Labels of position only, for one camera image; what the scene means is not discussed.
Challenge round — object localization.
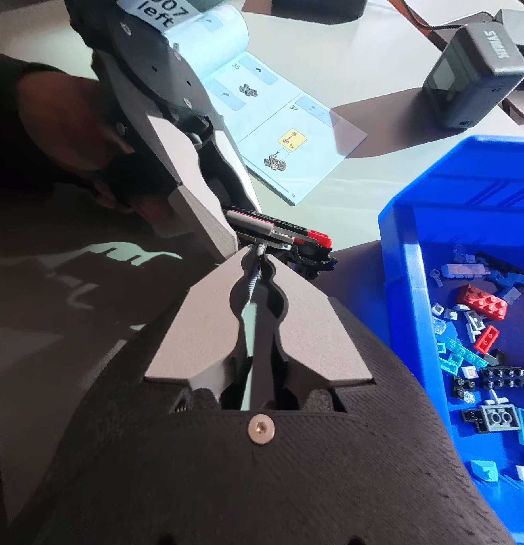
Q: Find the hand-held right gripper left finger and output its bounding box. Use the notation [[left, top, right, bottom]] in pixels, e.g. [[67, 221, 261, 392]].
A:
[[144, 246, 257, 401]]

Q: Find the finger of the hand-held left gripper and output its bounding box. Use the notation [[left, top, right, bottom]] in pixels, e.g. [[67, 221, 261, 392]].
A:
[[145, 114, 240, 262], [198, 128, 263, 213]]

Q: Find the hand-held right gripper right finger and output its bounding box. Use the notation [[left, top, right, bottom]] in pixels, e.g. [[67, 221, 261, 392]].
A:
[[261, 253, 374, 406]]

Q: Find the grey toy spring shock piece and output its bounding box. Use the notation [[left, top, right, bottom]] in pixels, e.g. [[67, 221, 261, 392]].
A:
[[244, 240, 269, 309]]

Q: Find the toy brick vehicle model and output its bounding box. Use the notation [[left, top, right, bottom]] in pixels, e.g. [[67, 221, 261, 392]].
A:
[[221, 204, 339, 277]]

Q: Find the person's left forearm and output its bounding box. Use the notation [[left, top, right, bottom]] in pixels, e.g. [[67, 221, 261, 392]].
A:
[[0, 51, 69, 192]]

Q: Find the white desk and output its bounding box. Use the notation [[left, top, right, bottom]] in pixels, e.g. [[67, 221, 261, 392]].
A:
[[0, 0, 524, 524]]

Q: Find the person's left hand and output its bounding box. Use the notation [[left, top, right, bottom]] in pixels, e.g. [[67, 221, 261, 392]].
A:
[[17, 73, 160, 228]]

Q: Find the light blue instruction booklet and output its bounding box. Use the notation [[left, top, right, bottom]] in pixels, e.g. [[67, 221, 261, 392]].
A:
[[168, 4, 368, 206]]

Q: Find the blue plastic bin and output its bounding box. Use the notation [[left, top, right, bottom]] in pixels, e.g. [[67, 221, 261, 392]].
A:
[[378, 135, 524, 545]]

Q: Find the pile of loose toy bricks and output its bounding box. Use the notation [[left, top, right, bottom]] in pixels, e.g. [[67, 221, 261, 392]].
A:
[[430, 245, 524, 484]]

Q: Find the black flat box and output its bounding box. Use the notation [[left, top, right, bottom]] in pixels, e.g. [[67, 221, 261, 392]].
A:
[[271, 0, 368, 25]]

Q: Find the red and black cable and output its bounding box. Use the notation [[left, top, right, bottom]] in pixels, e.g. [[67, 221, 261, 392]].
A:
[[387, 0, 501, 32]]

